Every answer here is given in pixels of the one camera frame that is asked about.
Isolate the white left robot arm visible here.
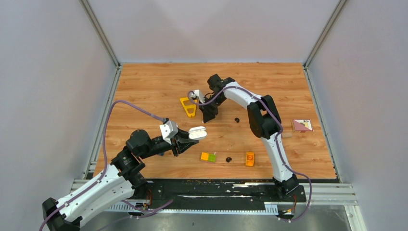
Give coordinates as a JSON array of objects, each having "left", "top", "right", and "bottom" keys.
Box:
[{"left": 42, "top": 125, "right": 207, "bottom": 231}]

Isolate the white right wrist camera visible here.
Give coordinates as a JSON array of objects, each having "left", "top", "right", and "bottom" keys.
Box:
[{"left": 189, "top": 90, "right": 205, "bottom": 105}]

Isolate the orange arch toy block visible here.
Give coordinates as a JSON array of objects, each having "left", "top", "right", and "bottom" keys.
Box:
[{"left": 245, "top": 152, "right": 255, "bottom": 167}]

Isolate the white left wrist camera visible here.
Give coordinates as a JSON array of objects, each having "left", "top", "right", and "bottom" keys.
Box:
[{"left": 159, "top": 120, "right": 178, "bottom": 144}]

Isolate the small wooden block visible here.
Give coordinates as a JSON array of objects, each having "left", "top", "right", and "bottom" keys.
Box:
[{"left": 281, "top": 132, "right": 293, "bottom": 138}]

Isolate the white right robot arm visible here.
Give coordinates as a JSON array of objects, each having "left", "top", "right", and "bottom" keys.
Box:
[{"left": 194, "top": 74, "right": 299, "bottom": 201}]

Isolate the yellow triangular toy block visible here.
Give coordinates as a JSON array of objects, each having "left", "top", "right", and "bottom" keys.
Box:
[{"left": 179, "top": 97, "right": 197, "bottom": 118}]

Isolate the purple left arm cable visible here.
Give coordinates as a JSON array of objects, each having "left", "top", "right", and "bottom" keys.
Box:
[{"left": 38, "top": 100, "right": 169, "bottom": 231}]

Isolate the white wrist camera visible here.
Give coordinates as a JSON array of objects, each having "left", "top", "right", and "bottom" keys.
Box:
[
  {"left": 159, "top": 120, "right": 178, "bottom": 144},
  {"left": 189, "top": 90, "right": 205, "bottom": 105}
]

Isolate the orange green toy brick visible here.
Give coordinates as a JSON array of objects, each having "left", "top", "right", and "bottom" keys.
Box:
[{"left": 200, "top": 152, "right": 217, "bottom": 163}]

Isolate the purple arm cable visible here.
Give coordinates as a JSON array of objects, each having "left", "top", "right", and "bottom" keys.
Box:
[
  {"left": 187, "top": 85, "right": 313, "bottom": 223},
  {"left": 38, "top": 100, "right": 169, "bottom": 231}
]

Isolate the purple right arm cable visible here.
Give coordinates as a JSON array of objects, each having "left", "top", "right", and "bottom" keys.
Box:
[{"left": 187, "top": 85, "right": 313, "bottom": 223}]

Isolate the white earbud charging case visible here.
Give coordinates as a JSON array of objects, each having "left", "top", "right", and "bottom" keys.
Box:
[{"left": 188, "top": 126, "right": 207, "bottom": 140}]

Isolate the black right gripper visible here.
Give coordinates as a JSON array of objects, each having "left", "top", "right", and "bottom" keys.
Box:
[{"left": 199, "top": 94, "right": 226, "bottom": 123}]

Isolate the white slotted cable duct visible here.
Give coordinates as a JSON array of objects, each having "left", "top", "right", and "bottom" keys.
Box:
[{"left": 104, "top": 201, "right": 279, "bottom": 215}]

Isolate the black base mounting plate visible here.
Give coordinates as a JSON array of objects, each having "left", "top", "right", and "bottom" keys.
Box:
[{"left": 127, "top": 179, "right": 307, "bottom": 209}]

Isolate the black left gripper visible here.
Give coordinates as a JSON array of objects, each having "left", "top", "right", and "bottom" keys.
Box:
[{"left": 139, "top": 126, "right": 199, "bottom": 159}]

